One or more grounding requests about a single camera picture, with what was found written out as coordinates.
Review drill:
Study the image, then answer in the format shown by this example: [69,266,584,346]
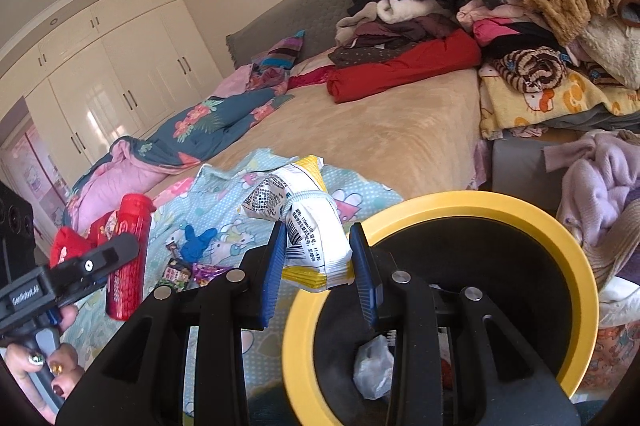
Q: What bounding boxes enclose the white knotted snack packet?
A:
[241,155,357,293]

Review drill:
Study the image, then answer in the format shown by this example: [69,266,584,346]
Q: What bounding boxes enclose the purple wrapper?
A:
[192,261,236,290]

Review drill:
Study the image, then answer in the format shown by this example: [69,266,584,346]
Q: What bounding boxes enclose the beige pillow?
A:
[294,46,341,72]

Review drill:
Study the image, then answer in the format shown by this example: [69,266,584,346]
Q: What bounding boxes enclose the pink printed door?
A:
[0,99,69,228]

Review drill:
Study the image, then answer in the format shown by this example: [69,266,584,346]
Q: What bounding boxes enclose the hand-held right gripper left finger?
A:
[55,220,289,426]

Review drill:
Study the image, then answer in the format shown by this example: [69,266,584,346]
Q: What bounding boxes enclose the brown striped knit cuff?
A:
[606,0,640,28]

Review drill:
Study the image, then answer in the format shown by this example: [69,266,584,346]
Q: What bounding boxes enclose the orange floral cloth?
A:
[579,320,637,393]

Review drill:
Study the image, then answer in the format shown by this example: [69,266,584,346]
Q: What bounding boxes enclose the tan fuzzy sweater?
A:
[521,0,609,48]

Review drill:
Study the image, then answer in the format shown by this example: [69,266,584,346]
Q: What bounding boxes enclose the yellow rimmed black bin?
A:
[281,191,600,426]

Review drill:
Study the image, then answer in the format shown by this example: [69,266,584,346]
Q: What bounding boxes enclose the red folded cloth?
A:
[327,29,483,104]

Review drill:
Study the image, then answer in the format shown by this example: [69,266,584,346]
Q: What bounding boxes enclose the grey padded bench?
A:
[491,126,569,215]

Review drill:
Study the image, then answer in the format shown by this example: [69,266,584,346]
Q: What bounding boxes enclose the brown striped knit garment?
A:
[491,46,569,94]

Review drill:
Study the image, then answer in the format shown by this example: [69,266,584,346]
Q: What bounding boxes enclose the white sherpa garment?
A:
[574,13,640,90]

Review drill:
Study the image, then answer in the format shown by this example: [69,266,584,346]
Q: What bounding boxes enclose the red printed cloth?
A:
[49,210,122,268]

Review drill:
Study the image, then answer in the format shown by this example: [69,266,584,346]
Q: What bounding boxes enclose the blue rubber toy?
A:
[179,221,220,262]

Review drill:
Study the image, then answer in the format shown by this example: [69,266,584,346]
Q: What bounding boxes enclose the pink cartoon blanket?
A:
[62,176,204,233]

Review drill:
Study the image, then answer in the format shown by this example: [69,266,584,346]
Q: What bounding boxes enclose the pink floral cloth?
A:
[211,63,292,100]

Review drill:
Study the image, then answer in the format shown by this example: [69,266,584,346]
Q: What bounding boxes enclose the dark red lace cloth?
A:
[286,65,337,89]

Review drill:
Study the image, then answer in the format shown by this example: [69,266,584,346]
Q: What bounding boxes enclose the cream knit garment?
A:
[334,0,382,48]

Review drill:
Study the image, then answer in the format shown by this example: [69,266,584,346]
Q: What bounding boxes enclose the cream wardrobe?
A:
[0,0,227,180]

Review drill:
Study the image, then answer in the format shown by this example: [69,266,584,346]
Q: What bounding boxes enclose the yellow cartoon blanket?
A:
[478,63,640,140]

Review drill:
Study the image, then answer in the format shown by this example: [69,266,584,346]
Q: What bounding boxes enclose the maroon dotted garment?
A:
[331,14,459,69]

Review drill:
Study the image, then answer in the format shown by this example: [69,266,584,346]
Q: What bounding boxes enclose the light blue cat print sheet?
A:
[65,149,406,418]

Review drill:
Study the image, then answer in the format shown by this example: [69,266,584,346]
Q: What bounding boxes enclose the pink garment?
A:
[456,0,532,48]

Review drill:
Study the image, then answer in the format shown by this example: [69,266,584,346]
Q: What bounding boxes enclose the colourful striped cloth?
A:
[250,30,307,73]

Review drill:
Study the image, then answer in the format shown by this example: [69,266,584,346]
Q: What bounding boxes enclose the grey headboard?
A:
[226,0,354,70]

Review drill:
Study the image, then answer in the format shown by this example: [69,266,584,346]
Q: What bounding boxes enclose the beige fleece bed sheet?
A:
[150,66,484,228]

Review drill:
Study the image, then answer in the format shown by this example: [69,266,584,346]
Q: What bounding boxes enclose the dark printed wrapper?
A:
[158,257,194,292]

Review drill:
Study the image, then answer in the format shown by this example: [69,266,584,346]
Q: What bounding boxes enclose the black cloth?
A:
[481,23,557,60]

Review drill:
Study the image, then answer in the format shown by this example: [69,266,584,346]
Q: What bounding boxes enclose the white cloth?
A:
[596,275,640,328]

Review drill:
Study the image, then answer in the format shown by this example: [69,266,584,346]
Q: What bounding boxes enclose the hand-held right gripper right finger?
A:
[349,221,584,426]

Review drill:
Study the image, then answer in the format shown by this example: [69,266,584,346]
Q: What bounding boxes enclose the white fleece garment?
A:
[375,0,437,26]

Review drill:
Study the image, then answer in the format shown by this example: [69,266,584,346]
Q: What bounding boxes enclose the person's left hand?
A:
[2,306,87,425]

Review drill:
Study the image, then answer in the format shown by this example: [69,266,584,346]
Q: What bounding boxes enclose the lavender sweater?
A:
[542,129,640,288]

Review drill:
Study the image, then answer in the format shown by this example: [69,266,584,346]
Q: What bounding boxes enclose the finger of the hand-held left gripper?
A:
[46,233,142,303]

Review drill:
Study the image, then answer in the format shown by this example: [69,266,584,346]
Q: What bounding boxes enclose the blue floral quilt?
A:
[65,94,297,228]

